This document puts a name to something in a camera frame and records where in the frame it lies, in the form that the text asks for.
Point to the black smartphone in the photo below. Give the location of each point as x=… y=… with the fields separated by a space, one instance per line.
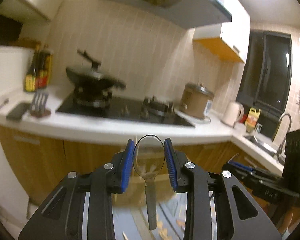
x=19 y=110

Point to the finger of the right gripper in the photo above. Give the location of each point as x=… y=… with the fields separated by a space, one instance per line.
x=240 y=166
x=254 y=179

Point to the dark window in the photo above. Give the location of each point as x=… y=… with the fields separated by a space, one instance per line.
x=266 y=79

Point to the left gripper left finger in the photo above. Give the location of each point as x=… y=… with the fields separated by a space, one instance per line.
x=80 y=207

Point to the small spoon on counter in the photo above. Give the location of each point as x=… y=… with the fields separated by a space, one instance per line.
x=5 y=102

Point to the white left wall cabinet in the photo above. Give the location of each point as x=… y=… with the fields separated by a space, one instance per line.
x=26 y=19

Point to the kitchen sink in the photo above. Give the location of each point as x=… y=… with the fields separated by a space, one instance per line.
x=266 y=148

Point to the person's right hand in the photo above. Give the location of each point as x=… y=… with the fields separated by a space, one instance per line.
x=289 y=223

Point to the brown rice cooker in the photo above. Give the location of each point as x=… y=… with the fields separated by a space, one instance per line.
x=196 y=101

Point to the round brown coaster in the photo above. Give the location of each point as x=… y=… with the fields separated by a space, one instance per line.
x=38 y=115

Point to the black gas stove top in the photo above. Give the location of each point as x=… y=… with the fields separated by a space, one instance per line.
x=123 y=109

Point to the clear grey plastic spoon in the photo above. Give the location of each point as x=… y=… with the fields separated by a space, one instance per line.
x=148 y=160

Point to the black wok with lid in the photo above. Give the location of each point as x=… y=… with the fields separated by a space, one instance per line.
x=91 y=77

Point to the chrome faucet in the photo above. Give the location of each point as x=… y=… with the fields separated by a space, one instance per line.
x=280 y=147

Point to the white orange wall cabinet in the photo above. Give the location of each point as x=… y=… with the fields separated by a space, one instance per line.
x=229 y=40

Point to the yellow oil bottle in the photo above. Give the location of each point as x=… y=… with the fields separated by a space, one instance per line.
x=252 y=119

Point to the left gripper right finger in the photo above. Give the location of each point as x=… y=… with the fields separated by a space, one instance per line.
x=220 y=196

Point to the dark soy sauce bottle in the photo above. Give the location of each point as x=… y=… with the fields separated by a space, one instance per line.
x=31 y=83

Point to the white electric kettle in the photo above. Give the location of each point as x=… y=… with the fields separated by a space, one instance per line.
x=233 y=113

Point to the metal slotted spatula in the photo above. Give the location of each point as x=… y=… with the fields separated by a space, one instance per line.
x=39 y=101

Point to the red label sauce bottle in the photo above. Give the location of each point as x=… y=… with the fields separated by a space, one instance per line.
x=45 y=67

